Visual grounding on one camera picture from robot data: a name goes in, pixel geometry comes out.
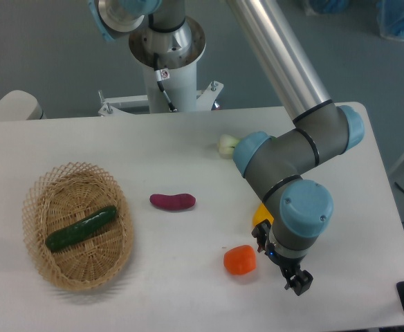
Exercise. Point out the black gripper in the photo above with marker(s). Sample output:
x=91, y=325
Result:
x=288, y=260

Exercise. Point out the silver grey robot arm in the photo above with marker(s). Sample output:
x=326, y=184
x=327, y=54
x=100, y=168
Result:
x=273, y=167

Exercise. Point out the dark green cucumber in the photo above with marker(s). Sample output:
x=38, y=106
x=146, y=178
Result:
x=80, y=230

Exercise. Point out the woven wicker basket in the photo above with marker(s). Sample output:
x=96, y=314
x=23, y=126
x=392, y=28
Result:
x=61, y=197

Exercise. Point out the orange bell pepper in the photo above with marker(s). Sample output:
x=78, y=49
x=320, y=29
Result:
x=240, y=260

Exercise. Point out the yellow bell pepper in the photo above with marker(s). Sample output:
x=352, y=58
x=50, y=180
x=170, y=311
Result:
x=262, y=214

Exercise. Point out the purple sweet potato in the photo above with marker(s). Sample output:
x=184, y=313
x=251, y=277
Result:
x=175, y=202

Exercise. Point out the green white bok choy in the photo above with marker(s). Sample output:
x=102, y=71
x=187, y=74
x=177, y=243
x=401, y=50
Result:
x=226, y=145

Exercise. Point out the blue plastic bag left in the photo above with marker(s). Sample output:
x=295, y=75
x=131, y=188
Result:
x=325, y=7

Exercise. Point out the blue plastic bag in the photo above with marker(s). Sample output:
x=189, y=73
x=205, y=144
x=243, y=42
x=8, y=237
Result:
x=390, y=19
x=325, y=7

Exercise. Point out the blue plastic bag right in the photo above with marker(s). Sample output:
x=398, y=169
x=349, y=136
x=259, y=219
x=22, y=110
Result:
x=390, y=19

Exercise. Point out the white chair back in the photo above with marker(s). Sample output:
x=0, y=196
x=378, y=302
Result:
x=18, y=106

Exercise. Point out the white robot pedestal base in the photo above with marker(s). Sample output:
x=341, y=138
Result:
x=169, y=65

